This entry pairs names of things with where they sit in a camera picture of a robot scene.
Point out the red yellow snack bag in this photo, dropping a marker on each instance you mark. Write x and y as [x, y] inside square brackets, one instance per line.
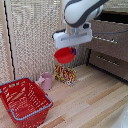
[65, 74]

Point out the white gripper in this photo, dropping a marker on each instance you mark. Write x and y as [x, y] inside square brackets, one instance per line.
[73, 37]

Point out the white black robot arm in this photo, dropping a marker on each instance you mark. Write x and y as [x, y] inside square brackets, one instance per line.
[83, 11]

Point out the beige woven screen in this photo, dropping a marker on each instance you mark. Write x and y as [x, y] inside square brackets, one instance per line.
[33, 36]

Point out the red basket with blue rim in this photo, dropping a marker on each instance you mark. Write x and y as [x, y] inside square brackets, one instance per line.
[25, 101]

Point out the brown wooden dresser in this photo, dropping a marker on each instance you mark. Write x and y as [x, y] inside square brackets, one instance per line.
[113, 50]

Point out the orange-red bowl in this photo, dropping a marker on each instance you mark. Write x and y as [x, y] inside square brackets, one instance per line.
[64, 55]

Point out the pink cup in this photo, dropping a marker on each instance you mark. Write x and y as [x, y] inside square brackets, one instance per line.
[46, 81]

